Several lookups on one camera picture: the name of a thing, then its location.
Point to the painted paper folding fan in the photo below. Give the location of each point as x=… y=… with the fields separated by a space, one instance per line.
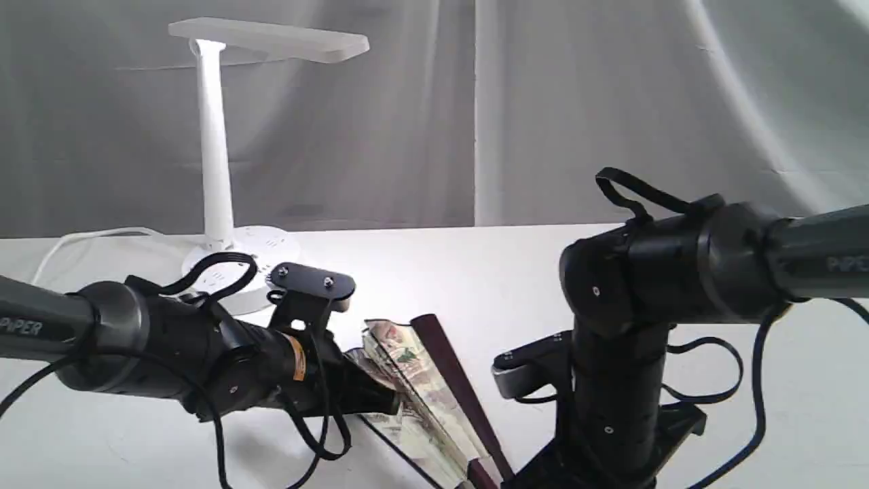
x=440 y=428

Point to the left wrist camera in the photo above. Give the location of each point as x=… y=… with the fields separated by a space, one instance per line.
x=307 y=294

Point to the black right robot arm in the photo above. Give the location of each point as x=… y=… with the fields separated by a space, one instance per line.
x=715 y=263

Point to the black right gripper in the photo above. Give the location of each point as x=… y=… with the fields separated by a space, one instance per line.
x=611 y=430

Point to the white desk lamp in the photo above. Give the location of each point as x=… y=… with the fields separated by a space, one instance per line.
x=208 y=38

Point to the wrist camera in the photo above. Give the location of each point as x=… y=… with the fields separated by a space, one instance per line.
x=525 y=374
x=307 y=294

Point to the grey backdrop curtain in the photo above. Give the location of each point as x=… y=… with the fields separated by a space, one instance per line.
x=462 y=112

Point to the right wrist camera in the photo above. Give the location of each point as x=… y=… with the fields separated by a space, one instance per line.
x=525 y=374

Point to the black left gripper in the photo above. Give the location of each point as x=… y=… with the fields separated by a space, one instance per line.
x=301 y=374

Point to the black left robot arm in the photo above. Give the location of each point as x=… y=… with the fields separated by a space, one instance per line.
x=130 y=341

